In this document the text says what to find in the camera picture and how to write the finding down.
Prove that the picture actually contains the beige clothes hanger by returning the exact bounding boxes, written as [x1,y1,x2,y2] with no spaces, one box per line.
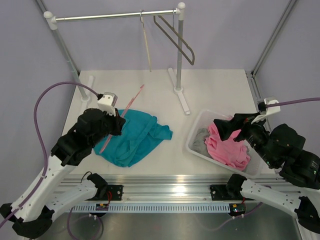
[139,9,152,72]

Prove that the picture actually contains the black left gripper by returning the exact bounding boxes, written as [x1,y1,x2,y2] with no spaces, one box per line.
[89,107,126,148]

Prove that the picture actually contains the white slotted cable duct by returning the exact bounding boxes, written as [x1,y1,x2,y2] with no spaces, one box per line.
[72,202,230,213]

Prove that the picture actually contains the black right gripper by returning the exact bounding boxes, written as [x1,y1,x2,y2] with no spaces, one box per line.
[212,110,276,166]

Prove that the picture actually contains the white clothes rack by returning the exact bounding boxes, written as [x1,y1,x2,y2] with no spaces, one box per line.
[43,2,192,115]

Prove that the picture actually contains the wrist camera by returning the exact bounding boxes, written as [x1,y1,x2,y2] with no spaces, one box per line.
[97,92,118,117]
[251,97,281,124]

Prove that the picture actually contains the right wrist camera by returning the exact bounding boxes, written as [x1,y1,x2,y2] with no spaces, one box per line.
[251,97,281,124]

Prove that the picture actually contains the grey garment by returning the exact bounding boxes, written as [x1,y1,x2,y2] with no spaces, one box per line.
[190,128,211,158]

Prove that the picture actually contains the pink clothes hanger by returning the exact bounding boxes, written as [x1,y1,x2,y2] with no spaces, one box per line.
[99,84,145,154]

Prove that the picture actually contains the pink garment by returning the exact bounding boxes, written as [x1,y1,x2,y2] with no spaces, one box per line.
[204,123,251,171]

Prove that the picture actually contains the aluminium front rail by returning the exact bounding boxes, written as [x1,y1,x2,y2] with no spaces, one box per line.
[57,172,301,203]

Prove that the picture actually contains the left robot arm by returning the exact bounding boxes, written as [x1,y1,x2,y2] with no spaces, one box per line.
[0,108,126,239]

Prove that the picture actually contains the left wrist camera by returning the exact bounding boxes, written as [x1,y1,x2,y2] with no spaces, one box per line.
[97,92,118,117]

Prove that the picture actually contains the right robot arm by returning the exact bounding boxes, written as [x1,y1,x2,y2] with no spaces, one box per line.
[213,113,320,234]

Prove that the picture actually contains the teal t shirt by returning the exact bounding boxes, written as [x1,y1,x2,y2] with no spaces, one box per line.
[93,109,173,168]

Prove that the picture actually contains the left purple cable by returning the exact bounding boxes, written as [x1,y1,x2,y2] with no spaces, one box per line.
[0,81,103,227]

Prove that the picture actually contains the white plastic laundry basket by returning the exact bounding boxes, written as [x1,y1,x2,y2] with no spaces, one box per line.
[185,109,264,179]

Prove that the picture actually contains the grey clothes hanger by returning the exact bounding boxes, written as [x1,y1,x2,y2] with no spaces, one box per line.
[153,8,195,66]

